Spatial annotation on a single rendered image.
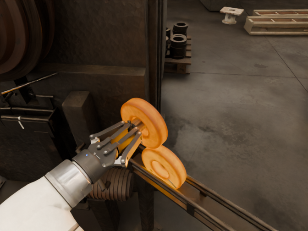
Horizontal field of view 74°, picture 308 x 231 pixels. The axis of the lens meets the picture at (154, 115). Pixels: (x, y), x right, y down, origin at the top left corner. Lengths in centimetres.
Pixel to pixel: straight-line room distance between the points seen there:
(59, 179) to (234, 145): 145
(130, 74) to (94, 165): 38
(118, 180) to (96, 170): 38
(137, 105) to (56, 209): 28
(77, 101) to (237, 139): 134
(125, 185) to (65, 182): 42
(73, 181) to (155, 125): 22
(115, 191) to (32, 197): 45
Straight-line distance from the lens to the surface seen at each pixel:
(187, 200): 61
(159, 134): 51
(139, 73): 74
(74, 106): 76
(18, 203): 45
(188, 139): 167
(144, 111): 50
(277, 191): 161
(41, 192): 45
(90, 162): 46
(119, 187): 84
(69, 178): 45
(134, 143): 50
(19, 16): 64
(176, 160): 58
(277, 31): 399
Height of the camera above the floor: 125
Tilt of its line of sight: 43 degrees down
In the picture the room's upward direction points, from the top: straight up
